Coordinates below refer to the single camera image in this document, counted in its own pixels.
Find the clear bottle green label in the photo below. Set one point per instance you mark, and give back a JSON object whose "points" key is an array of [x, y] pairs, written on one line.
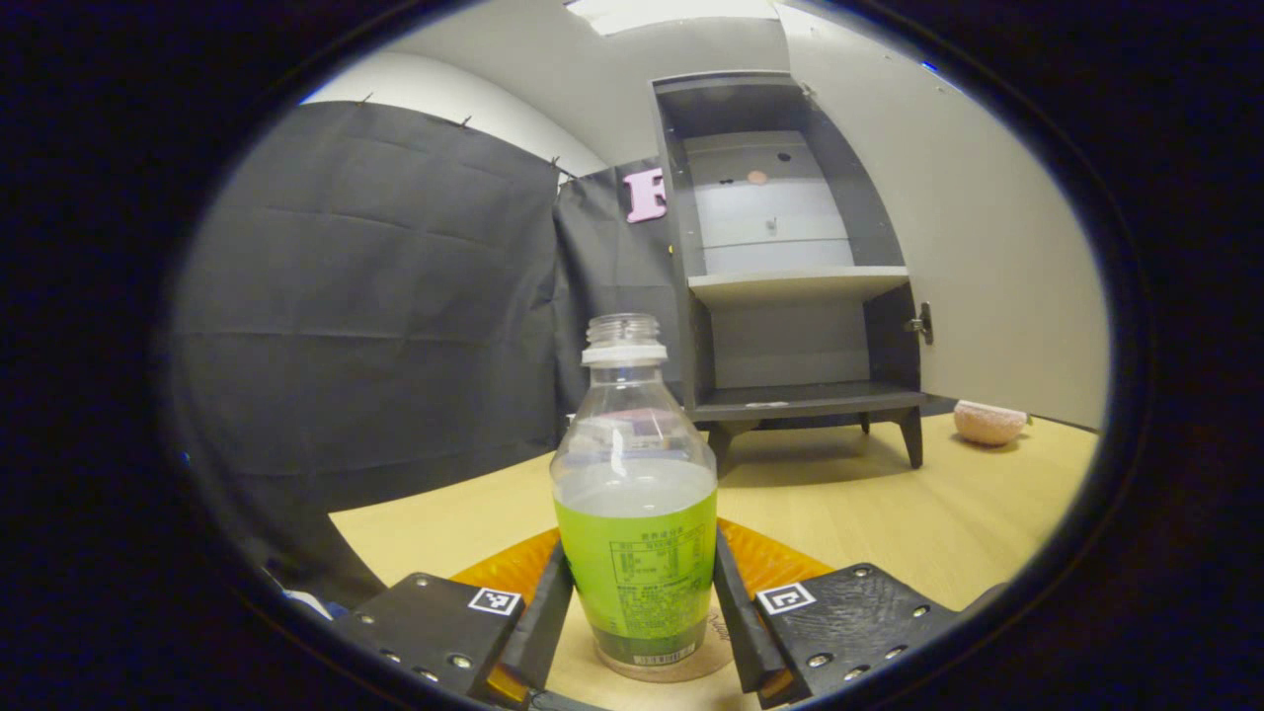
{"points": [[632, 513]]}

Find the metal door hinge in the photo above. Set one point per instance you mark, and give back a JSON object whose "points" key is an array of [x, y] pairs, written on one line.
{"points": [[921, 324]]}

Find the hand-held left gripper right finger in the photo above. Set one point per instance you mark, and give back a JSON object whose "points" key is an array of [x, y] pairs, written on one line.
{"points": [[736, 622]]}

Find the black backdrop cloth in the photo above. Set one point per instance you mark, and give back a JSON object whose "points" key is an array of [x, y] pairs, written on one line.
{"points": [[365, 296], [612, 267]]}

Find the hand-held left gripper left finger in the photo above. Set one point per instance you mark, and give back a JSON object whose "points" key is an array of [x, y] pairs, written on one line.
{"points": [[548, 622]]}

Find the beige cabinet door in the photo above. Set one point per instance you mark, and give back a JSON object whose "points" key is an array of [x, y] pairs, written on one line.
{"points": [[987, 247]]}

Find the pink plush toy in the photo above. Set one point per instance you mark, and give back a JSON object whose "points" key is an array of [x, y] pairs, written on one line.
{"points": [[989, 423]]}

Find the grey cabinet shelf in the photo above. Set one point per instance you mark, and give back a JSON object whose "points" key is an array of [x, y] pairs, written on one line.
{"points": [[790, 284]]}

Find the large ceiling light panel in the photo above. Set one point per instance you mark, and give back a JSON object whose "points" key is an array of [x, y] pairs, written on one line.
{"points": [[671, 12]]}

